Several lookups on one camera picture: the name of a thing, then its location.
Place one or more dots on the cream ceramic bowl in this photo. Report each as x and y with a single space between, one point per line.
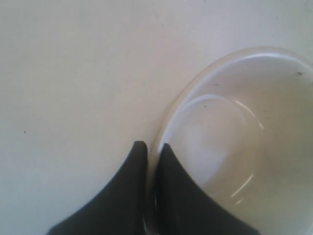
243 130

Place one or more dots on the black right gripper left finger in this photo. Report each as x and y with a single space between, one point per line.
118 208

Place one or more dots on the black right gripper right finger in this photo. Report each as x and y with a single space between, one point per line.
182 208

